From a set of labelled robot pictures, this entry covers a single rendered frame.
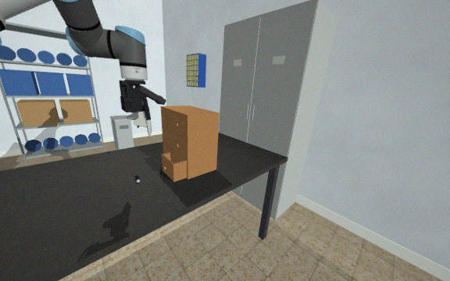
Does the tan wooden chest of drawers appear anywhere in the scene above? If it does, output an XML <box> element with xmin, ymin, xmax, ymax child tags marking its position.
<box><xmin>161</xmin><ymin>105</ymin><xmax>220</xmax><ymax>180</ymax></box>

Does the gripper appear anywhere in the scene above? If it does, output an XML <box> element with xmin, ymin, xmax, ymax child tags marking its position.
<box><xmin>120</xmin><ymin>80</ymin><xmax>152</xmax><ymax>137</ymax></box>

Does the brown wooden drawer front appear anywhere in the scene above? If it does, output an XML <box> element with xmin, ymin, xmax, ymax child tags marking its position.
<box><xmin>162</xmin><ymin>127</ymin><xmax>173</xmax><ymax>149</ymax></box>
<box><xmin>162</xmin><ymin>108</ymin><xmax>173</xmax><ymax>130</ymax></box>
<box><xmin>163</xmin><ymin>144</ymin><xmax>173</xmax><ymax>154</ymax></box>
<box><xmin>173</xmin><ymin>112</ymin><xmax>187</xmax><ymax>137</ymax></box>
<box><xmin>173</xmin><ymin>133</ymin><xmax>188</xmax><ymax>158</ymax></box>
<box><xmin>162</xmin><ymin>151</ymin><xmax>188</xmax><ymax>182</ymax></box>

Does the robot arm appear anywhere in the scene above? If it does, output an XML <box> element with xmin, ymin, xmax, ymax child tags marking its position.
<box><xmin>0</xmin><ymin>0</ymin><xmax>166</xmax><ymax>105</ymax></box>

